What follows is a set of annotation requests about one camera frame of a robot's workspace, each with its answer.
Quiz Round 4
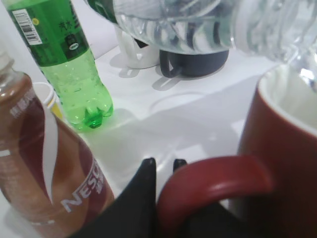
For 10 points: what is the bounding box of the yellow paper cup stack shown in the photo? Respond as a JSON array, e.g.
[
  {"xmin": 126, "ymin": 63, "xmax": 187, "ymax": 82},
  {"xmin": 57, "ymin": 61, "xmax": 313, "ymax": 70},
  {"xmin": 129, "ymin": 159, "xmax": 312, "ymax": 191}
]
[{"xmin": 33, "ymin": 82, "xmax": 63, "ymax": 119}]

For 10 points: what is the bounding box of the red ceramic mug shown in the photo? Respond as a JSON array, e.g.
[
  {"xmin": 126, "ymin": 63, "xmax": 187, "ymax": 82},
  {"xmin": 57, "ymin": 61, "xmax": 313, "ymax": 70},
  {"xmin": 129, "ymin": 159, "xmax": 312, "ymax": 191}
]
[{"xmin": 157, "ymin": 65, "xmax": 317, "ymax": 238}]

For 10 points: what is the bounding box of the white ceramic mug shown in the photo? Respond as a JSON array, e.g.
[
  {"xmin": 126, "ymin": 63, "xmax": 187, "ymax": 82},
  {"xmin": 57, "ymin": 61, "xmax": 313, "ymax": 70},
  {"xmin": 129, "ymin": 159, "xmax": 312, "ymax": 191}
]
[{"xmin": 115, "ymin": 26, "xmax": 159, "ymax": 69}]

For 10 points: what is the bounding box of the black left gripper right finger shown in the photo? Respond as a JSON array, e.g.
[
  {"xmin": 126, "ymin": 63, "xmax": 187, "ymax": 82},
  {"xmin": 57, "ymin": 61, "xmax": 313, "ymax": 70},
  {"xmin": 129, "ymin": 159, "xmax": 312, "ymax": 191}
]
[{"xmin": 172, "ymin": 158, "xmax": 248, "ymax": 238}]

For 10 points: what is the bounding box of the dark grey ceramic mug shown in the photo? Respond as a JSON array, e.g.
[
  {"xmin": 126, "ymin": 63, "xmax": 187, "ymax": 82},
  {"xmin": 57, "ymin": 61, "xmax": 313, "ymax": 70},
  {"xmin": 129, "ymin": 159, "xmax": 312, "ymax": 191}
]
[{"xmin": 159, "ymin": 50, "xmax": 229, "ymax": 78}]

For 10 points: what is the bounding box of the brown Nescafe coffee bottle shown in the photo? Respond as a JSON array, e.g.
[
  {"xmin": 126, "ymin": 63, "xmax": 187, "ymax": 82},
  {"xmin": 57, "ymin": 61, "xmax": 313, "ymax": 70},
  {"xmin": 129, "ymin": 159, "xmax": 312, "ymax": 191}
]
[{"xmin": 0, "ymin": 50, "xmax": 114, "ymax": 238}]

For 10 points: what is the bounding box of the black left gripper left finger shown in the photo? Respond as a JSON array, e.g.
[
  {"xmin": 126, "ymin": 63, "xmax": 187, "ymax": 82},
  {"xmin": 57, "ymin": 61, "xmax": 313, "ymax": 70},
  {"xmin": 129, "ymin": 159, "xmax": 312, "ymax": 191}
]
[{"xmin": 71, "ymin": 158, "xmax": 157, "ymax": 238}]

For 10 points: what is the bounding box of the clear water bottle green label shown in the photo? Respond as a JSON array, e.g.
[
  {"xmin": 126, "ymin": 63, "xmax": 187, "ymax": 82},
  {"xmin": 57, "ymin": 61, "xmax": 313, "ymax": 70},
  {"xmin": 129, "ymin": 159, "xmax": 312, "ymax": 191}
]
[{"xmin": 87, "ymin": 0, "xmax": 317, "ymax": 88}]

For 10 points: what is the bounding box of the green soda bottle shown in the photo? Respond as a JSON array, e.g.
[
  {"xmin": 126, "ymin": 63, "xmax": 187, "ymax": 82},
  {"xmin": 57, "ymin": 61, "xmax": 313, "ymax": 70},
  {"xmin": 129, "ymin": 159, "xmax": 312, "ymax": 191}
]
[{"xmin": 2, "ymin": 0, "xmax": 113, "ymax": 131}]

